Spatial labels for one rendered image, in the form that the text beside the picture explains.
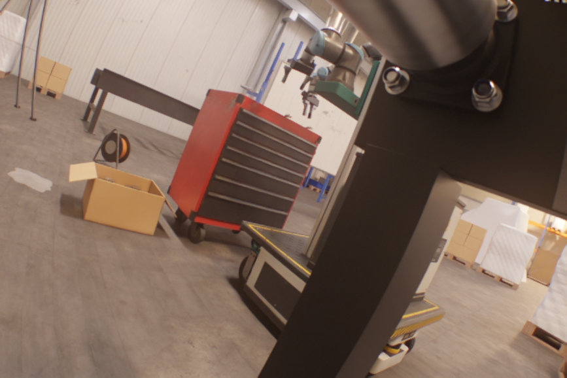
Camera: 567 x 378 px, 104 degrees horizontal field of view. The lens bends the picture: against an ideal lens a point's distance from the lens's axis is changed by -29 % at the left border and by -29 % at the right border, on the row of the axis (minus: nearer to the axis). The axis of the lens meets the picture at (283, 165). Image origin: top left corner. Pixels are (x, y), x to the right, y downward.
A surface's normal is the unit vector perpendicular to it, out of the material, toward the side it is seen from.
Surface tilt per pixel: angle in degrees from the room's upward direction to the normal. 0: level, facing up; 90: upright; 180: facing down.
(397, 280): 90
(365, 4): 171
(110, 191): 90
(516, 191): 90
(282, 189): 90
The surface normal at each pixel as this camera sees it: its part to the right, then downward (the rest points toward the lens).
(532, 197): -0.70, -0.28
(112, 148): -0.15, -0.04
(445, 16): 0.11, 0.86
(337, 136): 0.25, 0.13
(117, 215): 0.59, 0.26
